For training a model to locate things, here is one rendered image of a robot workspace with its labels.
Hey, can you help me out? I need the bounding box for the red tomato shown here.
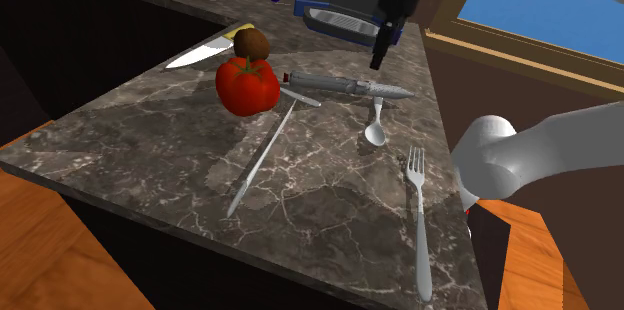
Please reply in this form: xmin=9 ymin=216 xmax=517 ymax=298
xmin=215 ymin=56 xmax=282 ymax=118

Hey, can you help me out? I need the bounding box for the long thin silver knife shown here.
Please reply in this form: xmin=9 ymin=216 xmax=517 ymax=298
xmin=226 ymin=99 xmax=299 ymax=219

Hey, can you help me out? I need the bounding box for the silver fork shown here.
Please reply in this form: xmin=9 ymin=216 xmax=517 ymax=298
xmin=405 ymin=145 xmax=435 ymax=303

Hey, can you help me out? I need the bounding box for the yellow handled kitchen knife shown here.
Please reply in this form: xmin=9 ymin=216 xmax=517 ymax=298
xmin=164 ymin=22 xmax=256 ymax=70

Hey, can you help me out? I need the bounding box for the grey pen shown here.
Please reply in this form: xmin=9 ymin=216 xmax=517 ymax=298
xmin=283 ymin=70 xmax=416 ymax=101

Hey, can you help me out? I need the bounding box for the brown round fruit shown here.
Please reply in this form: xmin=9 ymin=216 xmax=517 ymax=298
xmin=233 ymin=27 xmax=272 ymax=63

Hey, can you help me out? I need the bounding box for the wooden framed window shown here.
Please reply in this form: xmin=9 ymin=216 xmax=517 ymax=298
xmin=422 ymin=0 xmax=624 ymax=102

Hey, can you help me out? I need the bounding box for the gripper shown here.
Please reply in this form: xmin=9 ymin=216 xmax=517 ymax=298
xmin=368 ymin=0 xmax=422 ymax=71

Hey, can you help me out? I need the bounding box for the short silver cutlery handle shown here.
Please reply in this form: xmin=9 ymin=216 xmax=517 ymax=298
xmin=279 ymin=86 xmax=323 ymax=108

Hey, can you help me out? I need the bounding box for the silver spoon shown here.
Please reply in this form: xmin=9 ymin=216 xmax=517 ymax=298
xmin=364 ymin=96 xmax=387 ymax=147

